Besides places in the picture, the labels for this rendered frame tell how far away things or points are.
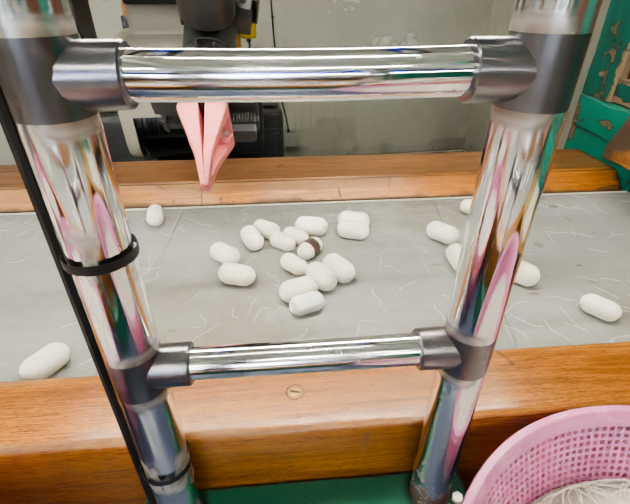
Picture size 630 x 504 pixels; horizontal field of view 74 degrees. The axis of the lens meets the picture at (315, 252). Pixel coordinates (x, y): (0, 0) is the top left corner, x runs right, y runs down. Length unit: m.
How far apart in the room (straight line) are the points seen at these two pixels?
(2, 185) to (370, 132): 2.18
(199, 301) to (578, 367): 0.30
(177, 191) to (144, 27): 0.53
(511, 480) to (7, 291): 0.44
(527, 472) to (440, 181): 0.41
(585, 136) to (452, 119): 2.02
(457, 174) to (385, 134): 2.04
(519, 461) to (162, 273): 0.34
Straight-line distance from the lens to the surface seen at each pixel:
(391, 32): 2.55
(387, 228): 0.51
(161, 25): 1.04
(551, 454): 0.31
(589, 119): 0.81
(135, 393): 0.20
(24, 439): 0.31
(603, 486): 0.34
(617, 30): 0.80
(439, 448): 0.25
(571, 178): 0.70
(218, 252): 0.44
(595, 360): 0.36
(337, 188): 0.57
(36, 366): 0.36
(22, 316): 0.45
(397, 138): 2.69
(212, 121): 0.42
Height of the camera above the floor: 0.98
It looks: 32 degrees down
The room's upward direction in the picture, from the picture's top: straight up
